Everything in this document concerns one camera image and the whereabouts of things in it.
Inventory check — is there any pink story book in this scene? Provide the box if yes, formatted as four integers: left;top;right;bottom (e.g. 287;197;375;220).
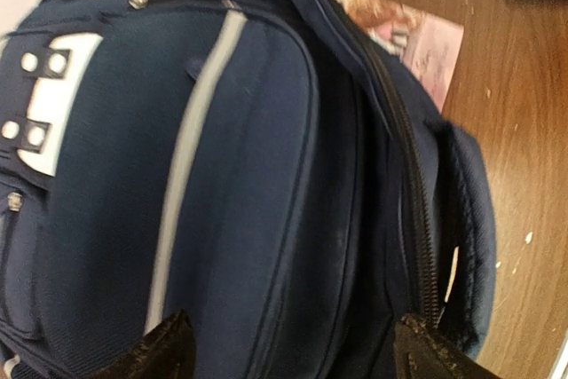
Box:
336;0;464;110

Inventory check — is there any navy blue backpack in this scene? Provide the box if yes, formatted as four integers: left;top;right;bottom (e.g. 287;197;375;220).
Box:
1;0;496;378

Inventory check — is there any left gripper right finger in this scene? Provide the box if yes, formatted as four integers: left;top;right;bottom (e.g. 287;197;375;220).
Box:
393;314;493;379

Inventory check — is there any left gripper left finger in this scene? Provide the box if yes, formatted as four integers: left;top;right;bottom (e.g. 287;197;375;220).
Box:
95;311;196;379

